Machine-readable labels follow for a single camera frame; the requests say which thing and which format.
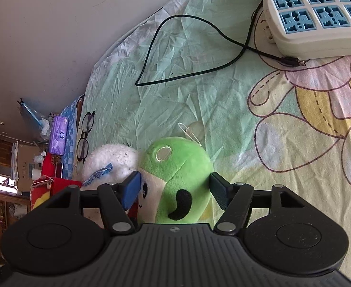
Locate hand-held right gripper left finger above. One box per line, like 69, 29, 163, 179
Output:
31, 170, 142, 236

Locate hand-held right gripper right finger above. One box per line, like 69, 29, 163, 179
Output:
209, 172, 312, 235

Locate white fluffy bunny plush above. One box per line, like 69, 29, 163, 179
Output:
80, 143, 141, 192

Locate green plush toy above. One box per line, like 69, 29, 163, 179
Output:
132, 122, 215, 225

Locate blue patterned cloth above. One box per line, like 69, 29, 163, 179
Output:
59, 95, 86, 180

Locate purple tissue packet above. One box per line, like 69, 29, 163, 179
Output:
49, 115, 69, 156

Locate cartoon print bedsheet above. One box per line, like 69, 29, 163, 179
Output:
83, 0, 351, 246

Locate small white figurine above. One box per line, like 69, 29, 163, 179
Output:
33, 151, 49, 166

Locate brown cardboard box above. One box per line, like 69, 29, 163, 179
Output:
16, 143, 44, 192

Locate stack of white papers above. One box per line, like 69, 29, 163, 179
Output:
11, 141, 19, 180

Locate clear plastic bag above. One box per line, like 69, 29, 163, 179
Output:
17, 97, 50, 141

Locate white and blue power strip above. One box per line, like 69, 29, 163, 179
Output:
263, 0, 351, 60

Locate black frame glasses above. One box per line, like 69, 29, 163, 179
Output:
76, 110, 96, 163

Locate black cable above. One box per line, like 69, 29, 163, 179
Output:
135, 0, 307, 87

